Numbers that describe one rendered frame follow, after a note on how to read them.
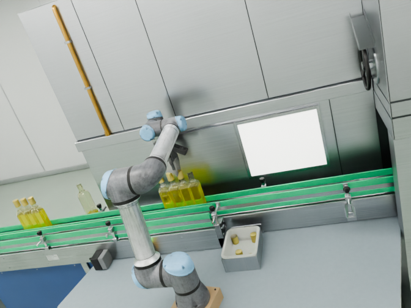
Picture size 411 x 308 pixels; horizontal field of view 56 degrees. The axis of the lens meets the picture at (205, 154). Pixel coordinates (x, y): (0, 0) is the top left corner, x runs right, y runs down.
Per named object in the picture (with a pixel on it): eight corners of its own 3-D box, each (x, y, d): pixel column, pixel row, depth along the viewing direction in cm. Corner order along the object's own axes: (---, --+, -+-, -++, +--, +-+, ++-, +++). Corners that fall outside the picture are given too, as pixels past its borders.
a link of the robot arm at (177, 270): (196, 293, 156) (185, 267, 151) (166, 294, 161) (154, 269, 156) (202, 272, 167) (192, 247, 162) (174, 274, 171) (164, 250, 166)
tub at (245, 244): (263, 238, 200) (259, 224, 197) (260, 269, 180) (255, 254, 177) (231, 241, 205) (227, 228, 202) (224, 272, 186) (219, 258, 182)
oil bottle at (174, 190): (190, 212, 220) (178, 179, 211) (188, 218, 215) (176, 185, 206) (181, 213, 221) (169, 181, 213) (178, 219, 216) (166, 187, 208)
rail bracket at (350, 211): (355, 213, 191) (348, 174, 183) (360, 235, 177) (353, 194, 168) (345, 214, 193) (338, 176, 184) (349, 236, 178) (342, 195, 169)
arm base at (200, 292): (200, 316, 158) (193, 299, 154) (170, 311, 165) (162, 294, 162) (215, 289, 169) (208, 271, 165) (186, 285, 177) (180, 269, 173)
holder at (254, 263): (264, 232, 205) (260, 220, 202) (260, 269, 181) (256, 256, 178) (233, 236, 210) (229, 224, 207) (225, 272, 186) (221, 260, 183)
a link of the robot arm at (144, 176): (152, 173, 142) (181, 107, 181) (126, 177, 145) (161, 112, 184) (164, 196, 148) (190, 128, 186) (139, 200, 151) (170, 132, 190)
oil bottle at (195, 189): (209, 209, 216) (198, 176, 208) (207, 216, 211) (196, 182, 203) (200, 211, 218) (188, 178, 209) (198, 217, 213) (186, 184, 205)
